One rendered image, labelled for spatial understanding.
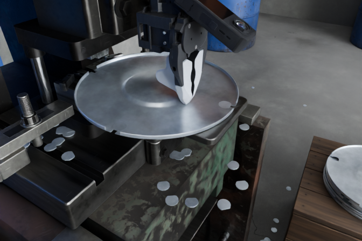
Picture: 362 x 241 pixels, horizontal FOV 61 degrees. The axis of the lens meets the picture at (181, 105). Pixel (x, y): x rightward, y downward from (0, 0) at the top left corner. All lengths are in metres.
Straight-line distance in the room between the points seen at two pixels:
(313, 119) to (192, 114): 1.55
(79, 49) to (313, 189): 0.79
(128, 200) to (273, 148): 1.24
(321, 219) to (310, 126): 1.03
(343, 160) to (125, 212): 0.76
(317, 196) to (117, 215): 0.65
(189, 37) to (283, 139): 1.39
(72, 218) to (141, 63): 0.32
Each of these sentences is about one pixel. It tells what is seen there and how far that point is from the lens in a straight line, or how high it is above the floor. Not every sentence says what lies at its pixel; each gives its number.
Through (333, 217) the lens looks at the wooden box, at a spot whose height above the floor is 0.35.
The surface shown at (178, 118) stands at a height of 0.78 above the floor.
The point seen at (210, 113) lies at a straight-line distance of 0.50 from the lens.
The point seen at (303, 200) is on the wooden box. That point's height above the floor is 0.35.
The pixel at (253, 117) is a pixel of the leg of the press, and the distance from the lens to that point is 0.76.
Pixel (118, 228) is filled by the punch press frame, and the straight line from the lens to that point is 0.52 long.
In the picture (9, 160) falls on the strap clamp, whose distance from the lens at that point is 0.55.
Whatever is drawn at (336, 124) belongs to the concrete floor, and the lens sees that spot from 2.01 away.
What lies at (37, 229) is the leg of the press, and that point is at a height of 0.62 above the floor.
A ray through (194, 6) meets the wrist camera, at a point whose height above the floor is 0.95.
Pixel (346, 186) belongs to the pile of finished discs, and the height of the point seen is 0.40.
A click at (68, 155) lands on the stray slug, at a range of 0.56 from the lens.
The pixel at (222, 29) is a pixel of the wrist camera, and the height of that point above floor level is 0.93.
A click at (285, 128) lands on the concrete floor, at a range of 1.86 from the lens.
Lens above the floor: 1.06
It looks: 33 degrees down
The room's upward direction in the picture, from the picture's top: straight up
